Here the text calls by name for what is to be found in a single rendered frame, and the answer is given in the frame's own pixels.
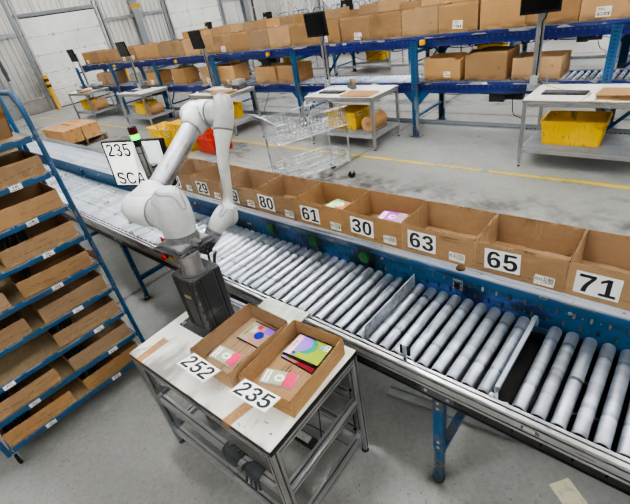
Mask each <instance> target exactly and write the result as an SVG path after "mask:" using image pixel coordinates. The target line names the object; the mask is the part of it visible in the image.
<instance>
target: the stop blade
mask: <svg viewBox="0 0 630 504"><path fill-rule="evenodd" d="M414 288H415V274H413V275H412V276H411V277H410V278H409V279H408V280H407V281H406V282H405V283H404V285H403V286H402V287H401V288H400V289H399V290H398V291H397V292H396V293H395V294H394V295H393V296H392V297H391V298H390V299H389V300H388V301H387V302H386V303H385V305H384V306H383V307H382V308H381V309H380V310H379V311H378V312H377V313H376V314H375V315H374V316H373V317H372V318H371V319H370V320H369V321H368V322H367V323H366V324H365V326H364V327H365V335H366V340H367V339H368V338H369V337H370V336H371V335H372V333H373V332H374V331H375V330H376V329H377V328H378V327H379V326H380V325H381V324H382V323H383V321H384V320H385V319H386V318H387V317H388V316H389V315H390V314H391V313H392V312H393V310H394V309H395V308H396V307H397V306H398V305H399V304H400V303H401V302H402V301H403V300H404V298H405V297H406V296H407V295H408V294H409V293H410V292H411V291H412V290H413V289H414Z"/></svg>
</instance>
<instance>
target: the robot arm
mask: <svg viewBox="0 0 630 504"><path fill-rule="evenodd" d="M179 116H180V119H181V126H180V128H179V130H178V132H177V133H176V135H175V137H174V138H173V140H172V142H171V144H170V145H169V147H168V149H167V150H166V152H165V154H164V156H163V157H162V159H161V161H160V162H159V164H158V166H157V167H156V169H155V171H154V173H153V174H152V176H151V178H150V179H149V180H146V181H143V182H141V183H140V184H139V185H138V186H137V187H136V188H135V189H134V190H133V191H132V192H131V193H128V194H127V195H126V196H125V197H124V199H123V200H122V202H121V212H122V214H123V215H124V216H125V217H126V218H127V219H128V220H130V221H131V222H133V223H134V224H136V225H140V226H145V227H155V228H156V229H158V230H159V231H162V233H163V235H164V239H165V241H163V242H161V243H159V244H158V245H157V246H158V248H161V249H166V250H169V251H172V252H176V253H177V254H179V255H181V254H184V253H185V252H186V251H187V250H189V249H191V248H192V247H200V246H202V245H203V243H202V241H204V240H207V239H209V235H213V236H215V240H213V241H211V242H210V243H208V244H206V245H205V246H203V247H201V248H200V249H198V250H199V252H200V253H202V254H204V255H207V257H208V260H209V261H211V259H210V254H209V253H210V252H212V253H213V262H214V263H216V254H217V250H216V249H215V250H213V247H214V246H215V244H216V242H218V241H219V239H220V238H221V236H222V234H223V232H224V231H225V230H227V229H228V228H230V227H232V226H234V225H235V224H236V223H237V221H238V211H237V206H236V205H235V204H234V201H233V191H232V182H231V174H230V166H229V147H230V142H231V137H232V133H233V125H234V107H233V102H232V99H231V97H230V95H228V94H225V93H220V92H219V93H217V94H215V95H214V96H213V99H211V100H208V99H198V100H191V101H188V102H186V103H185V104H184V105H182V107H181V108H180V111H179ZM211 126H213V132H214V138H215V145H216V155H217V163H218V169H219V174H220V179H221V184H222V189H223V200H222V203H221V204H220V205H219V206H218V207H217V208H216V209H215V211H214V212H213V214H212V216H211V218H210V220H209V224H208V226H207V228H206V230H205V232H204V233H205V234H202V233H199V232H198V229H197V227H196V222H195V218H194V214H193V211H192V208H191V205H190V203H189V200H188V198H187V197H186V195H185V194H184V193H183V191H182V190H181V189H180V188H178V187H176V186H172V183H173V181H174V180H175V178H176V176H177V174H178V172H179V171H180V169H181V167H182V165H183V163H184V162H185V160H186V158H187V156H188V154H189V153H190V151H191V149H192V147H193V145H194V144H195V142H196V140H197V138H198V136H200V135H202V134H203V133H204V132H205V131H207V130H208V129H209V128H210V127H211ZM208 234H209V235H208Z"/></svg>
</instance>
